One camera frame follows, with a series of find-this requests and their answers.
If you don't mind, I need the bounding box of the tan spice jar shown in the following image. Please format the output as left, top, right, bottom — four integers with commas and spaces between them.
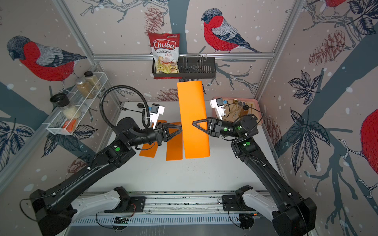
84, 71, 102, 90

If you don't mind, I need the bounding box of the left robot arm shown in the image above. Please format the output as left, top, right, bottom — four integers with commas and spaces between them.
30, 117, 182, 236

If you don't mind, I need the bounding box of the small red packet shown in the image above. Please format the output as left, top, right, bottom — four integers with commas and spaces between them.
62, 120, 77, 133

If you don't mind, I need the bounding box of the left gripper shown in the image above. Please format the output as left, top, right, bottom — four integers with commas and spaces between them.
128, 121, 183, 148

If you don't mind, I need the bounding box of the black fork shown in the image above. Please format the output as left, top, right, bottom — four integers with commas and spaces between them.
120, 107, 143, 114

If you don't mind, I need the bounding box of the small amber bottle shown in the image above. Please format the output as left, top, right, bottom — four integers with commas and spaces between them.
239, 105, 250, 117

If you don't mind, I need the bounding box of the red cassava chips bag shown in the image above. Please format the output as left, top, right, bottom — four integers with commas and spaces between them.
148, 33, 180, 74

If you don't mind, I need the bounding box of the black wire wall basket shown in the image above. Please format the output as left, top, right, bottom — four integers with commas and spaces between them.
152, 56, 216, 79

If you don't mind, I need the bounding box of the black lid rice jar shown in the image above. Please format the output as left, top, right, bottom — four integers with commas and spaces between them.
50, 93, 82, 121

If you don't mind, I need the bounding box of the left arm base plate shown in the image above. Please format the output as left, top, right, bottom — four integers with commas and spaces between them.
104, 196, 147, 213

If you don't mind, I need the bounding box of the orange paper sheet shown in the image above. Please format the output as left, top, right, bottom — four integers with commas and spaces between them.
166, 133, 183, 161
177, 80, 211, 159
138, 119, 168, 158

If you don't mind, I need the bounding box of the black spoon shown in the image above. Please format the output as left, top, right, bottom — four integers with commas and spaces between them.
137, 103, 145, 109

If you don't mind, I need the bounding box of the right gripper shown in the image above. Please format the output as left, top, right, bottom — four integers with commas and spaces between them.
194, 118, 243, 142

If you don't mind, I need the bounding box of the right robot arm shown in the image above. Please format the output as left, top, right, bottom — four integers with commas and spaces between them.
193, 115, 317, 236

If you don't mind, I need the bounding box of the pink tray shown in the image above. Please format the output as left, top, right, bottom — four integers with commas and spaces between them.
218, 96, 263, 126

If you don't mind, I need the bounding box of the clear acrylic wall shelf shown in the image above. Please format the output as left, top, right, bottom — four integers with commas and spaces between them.
47, 72, 108, 135

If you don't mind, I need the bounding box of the left black corrugated cable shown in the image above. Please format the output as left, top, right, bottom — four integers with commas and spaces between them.
99, 85, 151, 129

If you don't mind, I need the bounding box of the brown spice jar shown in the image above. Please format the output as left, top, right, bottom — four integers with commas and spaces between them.
76, 78, 95, 99

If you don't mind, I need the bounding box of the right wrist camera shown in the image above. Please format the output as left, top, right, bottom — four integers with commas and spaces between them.
210, 98, 225, 121

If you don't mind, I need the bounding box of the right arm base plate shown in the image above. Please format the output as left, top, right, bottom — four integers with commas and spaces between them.
219, 195, 256, 211

